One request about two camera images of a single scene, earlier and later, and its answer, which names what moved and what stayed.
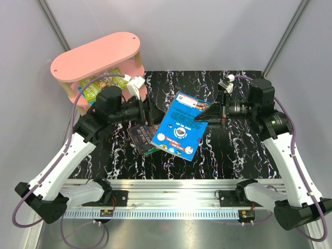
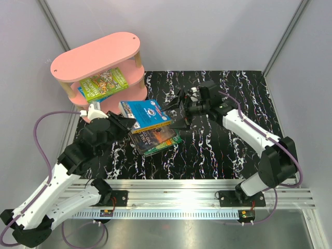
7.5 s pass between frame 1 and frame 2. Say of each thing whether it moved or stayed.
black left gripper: moved
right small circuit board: stayed
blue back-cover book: moved
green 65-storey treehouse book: stayed
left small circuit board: stayed
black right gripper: moved
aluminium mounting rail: stayed
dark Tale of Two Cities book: stayed
